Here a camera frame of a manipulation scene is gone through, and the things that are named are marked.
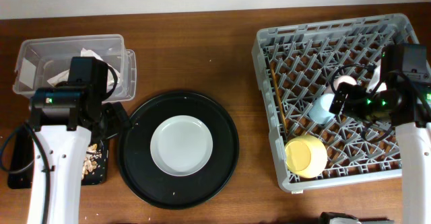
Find grey dishwasher rack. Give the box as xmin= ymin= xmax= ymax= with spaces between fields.
xmin=252 ymin=13 xmax=420 ymax=192

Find round black serving tray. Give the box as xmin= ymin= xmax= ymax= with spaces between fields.
xmin=117 ymin=91 xmax=239 ymax=209

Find wooden chopstick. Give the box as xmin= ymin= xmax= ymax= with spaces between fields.
xmin=269 ymin=63 xmax=288 ymax=135

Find black rectangular tray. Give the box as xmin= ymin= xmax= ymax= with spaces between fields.
xmin=7 ymin=130 xmax=110 ymax=189

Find white napkin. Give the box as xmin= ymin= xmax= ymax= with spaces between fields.
xmin=42 ymin=48 xmax=123 ymax=88

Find food scraps with rice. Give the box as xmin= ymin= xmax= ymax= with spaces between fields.
xmin=81 ymin=144 xmax=102 ymax=180

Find clear plastic bin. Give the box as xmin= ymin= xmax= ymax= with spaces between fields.
xmin=13 ymin=34 xmax=137 ymax=102

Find blue cup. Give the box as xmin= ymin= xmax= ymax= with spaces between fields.
xmin=308 ymin=93 xmax=335 ymax=124

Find grey plate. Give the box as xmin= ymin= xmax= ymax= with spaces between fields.
xmin=150 ymin=115 xmax=213 ymax=177

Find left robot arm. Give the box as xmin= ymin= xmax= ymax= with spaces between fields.
xmin=24 ymin=57 xmax=131 ymax=223

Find pink cup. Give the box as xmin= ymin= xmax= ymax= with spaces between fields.
xmin=323 ymin=75 xmax=357 ymax=94

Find yellow bowl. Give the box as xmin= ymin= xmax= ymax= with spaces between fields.
xmin=285 ymin=135 xmax=327 ymax=178

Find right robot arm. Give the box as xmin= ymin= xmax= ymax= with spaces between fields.
xmin=329 ymin=43 xmax=430 ymax=223

